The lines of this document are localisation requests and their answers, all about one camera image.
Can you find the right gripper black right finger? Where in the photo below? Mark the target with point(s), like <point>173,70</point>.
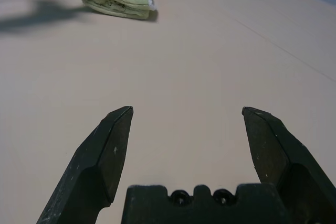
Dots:
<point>283,155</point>

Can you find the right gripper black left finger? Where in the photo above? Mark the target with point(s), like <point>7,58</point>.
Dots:
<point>92,166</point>

